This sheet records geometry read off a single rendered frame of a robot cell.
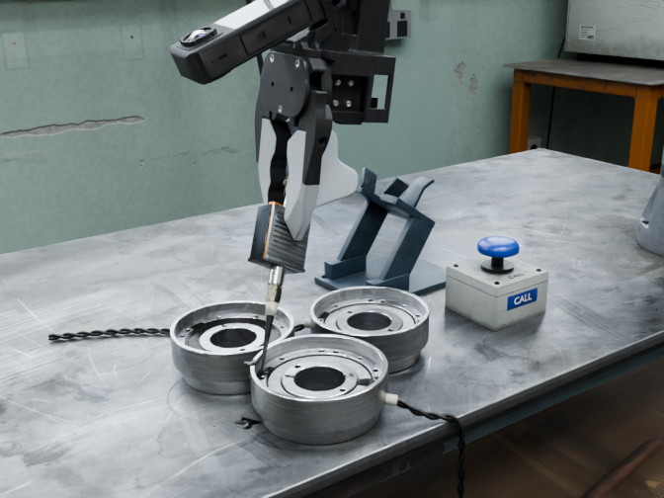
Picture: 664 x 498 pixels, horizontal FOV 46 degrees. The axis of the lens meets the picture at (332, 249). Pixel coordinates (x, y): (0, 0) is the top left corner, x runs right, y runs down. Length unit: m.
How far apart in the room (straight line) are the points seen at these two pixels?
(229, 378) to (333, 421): 0.11
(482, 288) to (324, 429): 0.25
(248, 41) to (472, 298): 0.34
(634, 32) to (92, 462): 2.56
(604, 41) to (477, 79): 0.45
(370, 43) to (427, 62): 2.16
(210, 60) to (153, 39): 1.71
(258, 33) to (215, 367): 0.26
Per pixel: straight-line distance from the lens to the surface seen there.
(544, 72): 2.87
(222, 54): 0.58
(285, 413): 0.57
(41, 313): 0.85
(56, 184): 2.24
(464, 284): 0.76
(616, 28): 2.96
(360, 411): 0.57
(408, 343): 0.66
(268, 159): 0.65
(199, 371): 0.64
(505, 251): 0.75
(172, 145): 2.33
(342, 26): 0.63
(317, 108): 0.58
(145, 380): 0.68
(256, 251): 0.62
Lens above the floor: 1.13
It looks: 20 degrees down
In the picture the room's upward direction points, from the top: 1 degrees counter-clockwise
